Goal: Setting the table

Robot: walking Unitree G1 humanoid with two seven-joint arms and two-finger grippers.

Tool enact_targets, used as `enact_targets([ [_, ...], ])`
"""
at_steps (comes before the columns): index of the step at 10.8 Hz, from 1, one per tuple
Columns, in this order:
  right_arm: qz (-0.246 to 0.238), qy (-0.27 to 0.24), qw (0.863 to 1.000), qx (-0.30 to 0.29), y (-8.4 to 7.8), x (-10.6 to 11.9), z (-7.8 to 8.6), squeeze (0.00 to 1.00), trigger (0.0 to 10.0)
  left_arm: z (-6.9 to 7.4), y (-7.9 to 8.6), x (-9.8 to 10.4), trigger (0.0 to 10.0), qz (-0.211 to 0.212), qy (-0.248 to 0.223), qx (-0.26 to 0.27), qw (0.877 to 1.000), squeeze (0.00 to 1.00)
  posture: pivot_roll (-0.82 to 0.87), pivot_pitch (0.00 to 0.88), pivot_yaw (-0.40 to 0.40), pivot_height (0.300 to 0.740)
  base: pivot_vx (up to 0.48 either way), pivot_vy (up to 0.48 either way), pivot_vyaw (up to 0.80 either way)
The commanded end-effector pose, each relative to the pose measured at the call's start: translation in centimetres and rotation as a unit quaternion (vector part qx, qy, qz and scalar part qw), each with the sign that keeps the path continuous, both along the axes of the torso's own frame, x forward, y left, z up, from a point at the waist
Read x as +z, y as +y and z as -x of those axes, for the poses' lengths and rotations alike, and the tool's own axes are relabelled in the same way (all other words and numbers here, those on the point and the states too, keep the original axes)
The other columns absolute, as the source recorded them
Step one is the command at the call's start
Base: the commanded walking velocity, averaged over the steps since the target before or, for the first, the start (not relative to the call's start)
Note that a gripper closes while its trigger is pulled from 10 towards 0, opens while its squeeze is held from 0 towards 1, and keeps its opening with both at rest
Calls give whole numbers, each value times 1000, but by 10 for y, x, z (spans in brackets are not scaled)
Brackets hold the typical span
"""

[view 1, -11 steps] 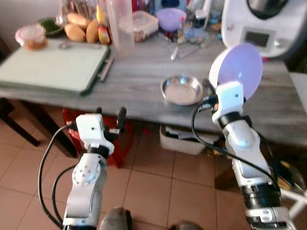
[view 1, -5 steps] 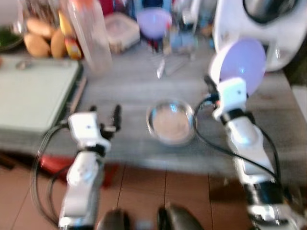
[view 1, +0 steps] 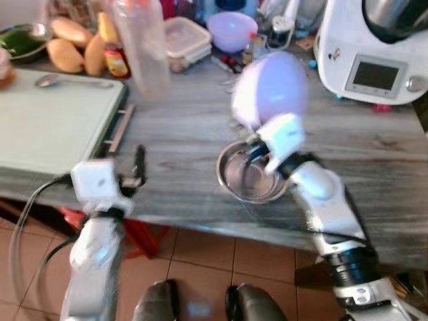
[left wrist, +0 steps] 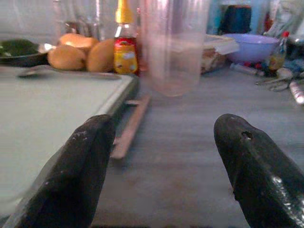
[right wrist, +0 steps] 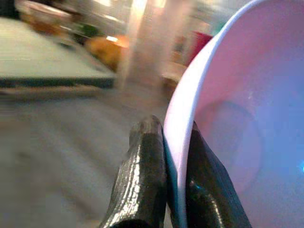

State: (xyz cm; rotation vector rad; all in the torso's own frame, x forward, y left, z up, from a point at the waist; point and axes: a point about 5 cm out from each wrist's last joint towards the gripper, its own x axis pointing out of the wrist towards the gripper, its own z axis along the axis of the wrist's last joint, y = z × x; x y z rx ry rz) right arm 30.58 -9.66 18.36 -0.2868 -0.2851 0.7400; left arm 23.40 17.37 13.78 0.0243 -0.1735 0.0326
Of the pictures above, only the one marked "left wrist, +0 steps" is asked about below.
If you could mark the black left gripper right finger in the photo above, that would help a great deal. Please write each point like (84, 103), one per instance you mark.
(259, 171)

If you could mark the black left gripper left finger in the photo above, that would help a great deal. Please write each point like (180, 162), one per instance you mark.
(69, 175)

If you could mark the pale green placemat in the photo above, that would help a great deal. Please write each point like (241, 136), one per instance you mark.
(52, 118)

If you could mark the wooden chopstick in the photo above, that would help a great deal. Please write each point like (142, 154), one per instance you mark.
(131, 128)

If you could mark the white cylindrical tube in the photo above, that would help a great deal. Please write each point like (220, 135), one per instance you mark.
(297, 91)

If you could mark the metal spoon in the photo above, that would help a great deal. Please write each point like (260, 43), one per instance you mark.
(276, 77)

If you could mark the yellow mango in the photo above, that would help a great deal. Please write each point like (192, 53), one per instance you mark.
(78, 41)
(66, 57)
(101, 57)

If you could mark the small bottle with red cap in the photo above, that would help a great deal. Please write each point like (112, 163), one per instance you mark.
(278, 53)

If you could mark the lilac plastic bowl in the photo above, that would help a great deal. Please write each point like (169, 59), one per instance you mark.
(251, 47)

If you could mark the clear plastic food container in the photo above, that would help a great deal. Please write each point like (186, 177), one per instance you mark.
(215, 53)

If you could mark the dark bowl with greens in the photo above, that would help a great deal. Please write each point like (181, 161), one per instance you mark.
(19, 53)

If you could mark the sauce bottle with yellow cap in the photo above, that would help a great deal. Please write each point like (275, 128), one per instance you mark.
(125, 47)

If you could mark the clear plastic drinking glass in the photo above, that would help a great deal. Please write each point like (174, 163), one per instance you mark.
(174, 47)

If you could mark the dark jar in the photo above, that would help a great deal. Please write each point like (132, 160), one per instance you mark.
(235, 20)

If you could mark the clear glass bottle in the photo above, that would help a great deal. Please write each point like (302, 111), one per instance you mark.
(79, 17)

